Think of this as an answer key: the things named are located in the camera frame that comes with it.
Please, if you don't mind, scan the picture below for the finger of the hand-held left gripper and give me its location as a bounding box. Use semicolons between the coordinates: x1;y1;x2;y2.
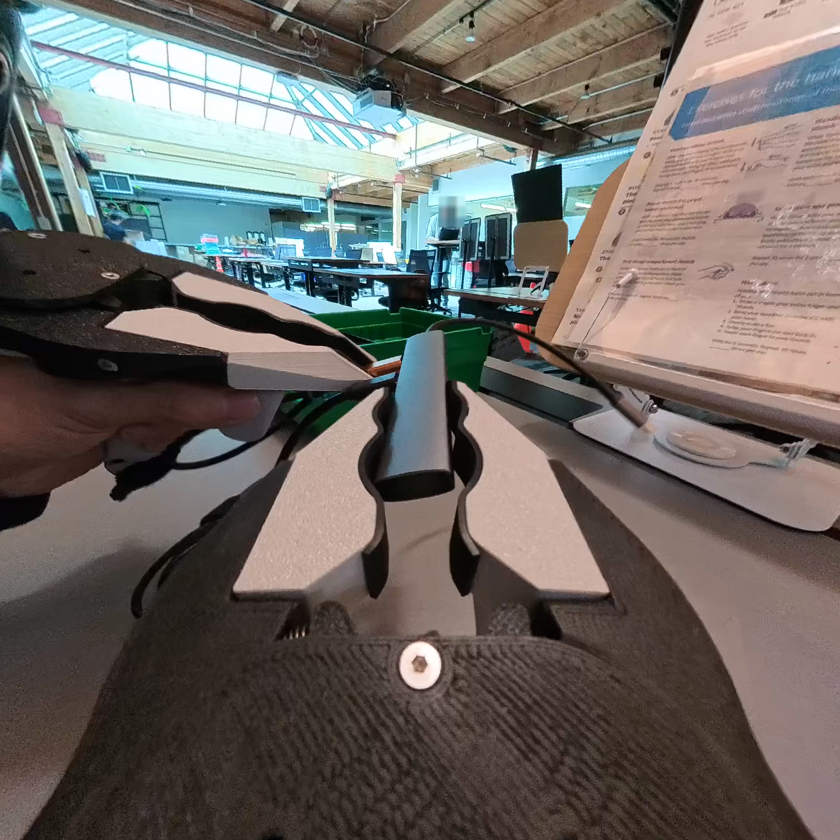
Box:
105;307;373;391
172;271;376;365

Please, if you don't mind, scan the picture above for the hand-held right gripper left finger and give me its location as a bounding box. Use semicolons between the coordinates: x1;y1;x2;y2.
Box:
233;387;395;634

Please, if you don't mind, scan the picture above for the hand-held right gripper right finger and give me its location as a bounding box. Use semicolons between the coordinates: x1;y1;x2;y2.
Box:
448;384;611;634

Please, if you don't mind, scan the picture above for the grey USB hub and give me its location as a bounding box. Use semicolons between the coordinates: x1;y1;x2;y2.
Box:
374;330;457;503

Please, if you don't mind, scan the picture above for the black hub cable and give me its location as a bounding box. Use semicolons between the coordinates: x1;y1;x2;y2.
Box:
427;317;654;429

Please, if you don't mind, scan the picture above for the green plastic bin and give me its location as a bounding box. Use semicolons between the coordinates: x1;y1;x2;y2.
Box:
282;307;493;437

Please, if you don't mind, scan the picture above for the grey desk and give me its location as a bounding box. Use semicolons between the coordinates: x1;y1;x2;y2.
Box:
0;289;840;840

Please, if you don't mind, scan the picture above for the person's left hand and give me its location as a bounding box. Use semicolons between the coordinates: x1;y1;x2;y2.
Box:
0;361;263;501

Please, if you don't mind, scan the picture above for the black flat strip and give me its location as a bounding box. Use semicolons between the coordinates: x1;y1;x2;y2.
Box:
481;357;605;421

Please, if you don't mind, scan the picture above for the dark wooden table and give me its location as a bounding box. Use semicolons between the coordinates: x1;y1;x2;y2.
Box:
289;259;431;306

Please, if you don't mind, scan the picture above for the black office chair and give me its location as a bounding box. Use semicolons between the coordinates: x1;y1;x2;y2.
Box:
407;249;437;309

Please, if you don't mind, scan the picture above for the white book stand base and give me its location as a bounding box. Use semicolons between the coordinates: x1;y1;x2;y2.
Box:
574;387;840;532

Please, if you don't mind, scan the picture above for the ceiling projector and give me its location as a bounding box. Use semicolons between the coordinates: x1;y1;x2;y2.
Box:
352;85;404;122

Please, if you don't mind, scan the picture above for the small wooden book stand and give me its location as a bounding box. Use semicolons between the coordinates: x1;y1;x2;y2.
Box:
514;220;569;296

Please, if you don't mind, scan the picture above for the printed exercise sheet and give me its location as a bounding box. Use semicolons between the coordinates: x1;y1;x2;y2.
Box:
577;39;840;395

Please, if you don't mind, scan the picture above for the large white instruction sheet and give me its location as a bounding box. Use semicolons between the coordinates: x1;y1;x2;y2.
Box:
554;0;840;349

